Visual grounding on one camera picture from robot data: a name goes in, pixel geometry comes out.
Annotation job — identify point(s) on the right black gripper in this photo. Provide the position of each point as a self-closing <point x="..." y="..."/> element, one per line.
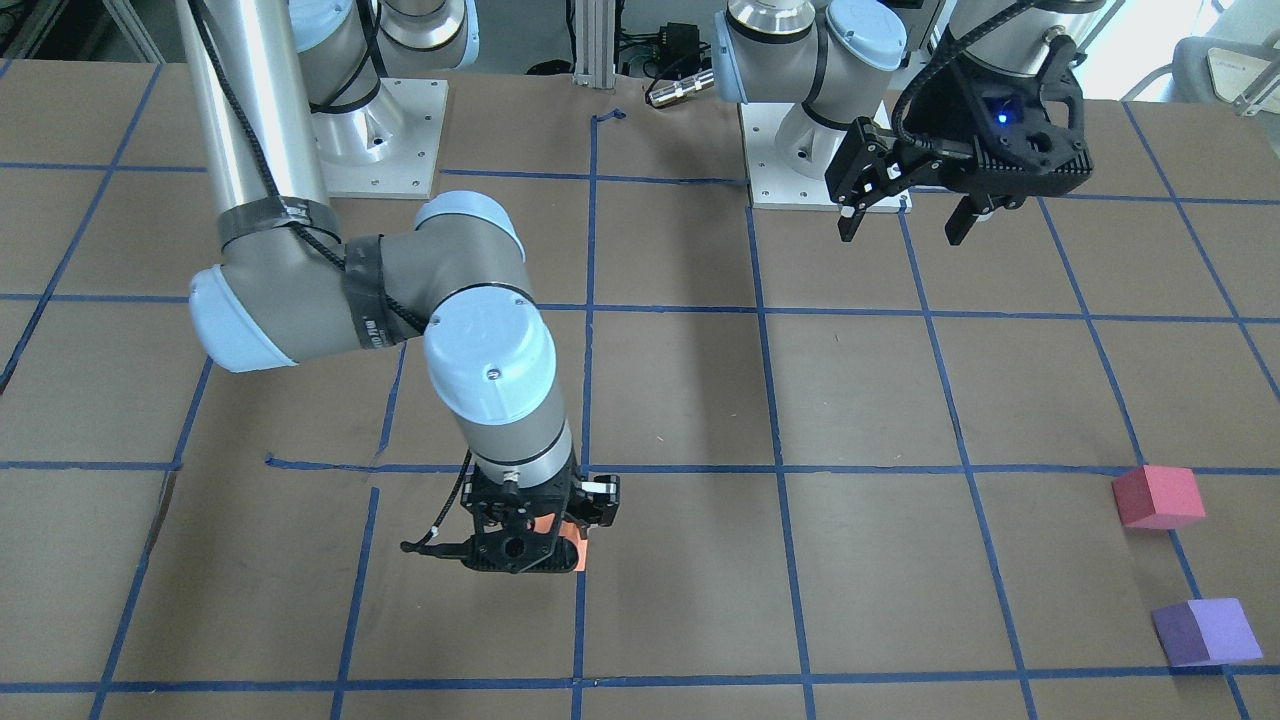
<point x="601" y="499"/>

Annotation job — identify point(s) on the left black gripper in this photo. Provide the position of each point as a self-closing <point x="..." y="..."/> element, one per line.
<point x="937" y="107"/>

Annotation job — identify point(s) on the orange foam block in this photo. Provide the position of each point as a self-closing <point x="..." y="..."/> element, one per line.
<point x="569" y="552"/>

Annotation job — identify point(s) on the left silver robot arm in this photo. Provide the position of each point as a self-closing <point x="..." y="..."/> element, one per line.
<point x="837" y="59"/>

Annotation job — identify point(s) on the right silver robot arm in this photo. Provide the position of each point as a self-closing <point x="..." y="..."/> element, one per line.
<point x="291" y="92"/>

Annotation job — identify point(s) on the brown paper grid mat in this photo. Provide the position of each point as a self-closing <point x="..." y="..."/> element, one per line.
<point x="866" y="479"/>

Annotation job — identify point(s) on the pink foam block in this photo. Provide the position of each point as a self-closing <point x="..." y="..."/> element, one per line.
<point x="1158" y="498"/>

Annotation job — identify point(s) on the purple foam block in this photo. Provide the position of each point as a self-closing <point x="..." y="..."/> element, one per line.
<point x="1207" y="632"/>

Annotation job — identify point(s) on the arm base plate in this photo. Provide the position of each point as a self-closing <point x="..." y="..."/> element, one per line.
<point x="787" y="154"/>
<point x="388" y="148"/>

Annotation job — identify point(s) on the aluminium frame post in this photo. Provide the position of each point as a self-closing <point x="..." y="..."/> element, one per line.
<point x="594" y="27"/>

